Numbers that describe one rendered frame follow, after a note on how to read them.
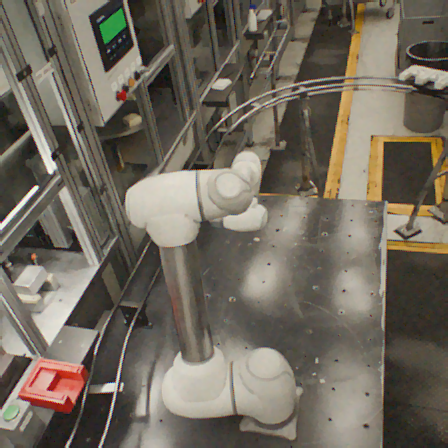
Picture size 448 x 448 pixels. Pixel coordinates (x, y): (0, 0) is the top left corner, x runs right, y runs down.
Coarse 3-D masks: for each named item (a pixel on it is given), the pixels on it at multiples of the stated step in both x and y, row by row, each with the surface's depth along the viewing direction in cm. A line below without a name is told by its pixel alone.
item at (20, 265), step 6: (6, 258) 165; (12, 258) 170; (18, 258) 170; (0, 264) 169; (6, 264) 166; (12, 264) 168; (18, 264) 168; (24, 264) 171; (6, 270) 166; (12, 270) 166; (18, 270) 168; (24, 270) 171; (12, 276) 166; (18, 276) 169; (12, 282) 167
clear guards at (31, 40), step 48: (0, 0) 128; (0, 48) 129; (48, 48) 148; (0, 96) 131; (48, 96) 150; (0, 144) 132; (0, 192) 133; (48, 192) 153; (96, 192) 180; (0, 240) 134; (0, 336) 137; (0, 384) 138
